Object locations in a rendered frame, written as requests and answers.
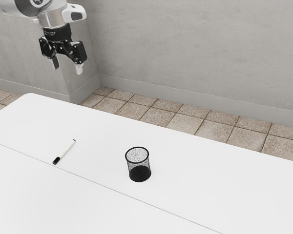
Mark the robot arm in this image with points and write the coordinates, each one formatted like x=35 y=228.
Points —
x=27 y=8

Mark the black mesh pen holder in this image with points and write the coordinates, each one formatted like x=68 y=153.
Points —
x=137 y=164

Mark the white marker pen black cap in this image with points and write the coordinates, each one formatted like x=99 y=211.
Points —
x=64 y=151

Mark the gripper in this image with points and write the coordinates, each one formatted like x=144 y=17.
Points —
x=56 y=33

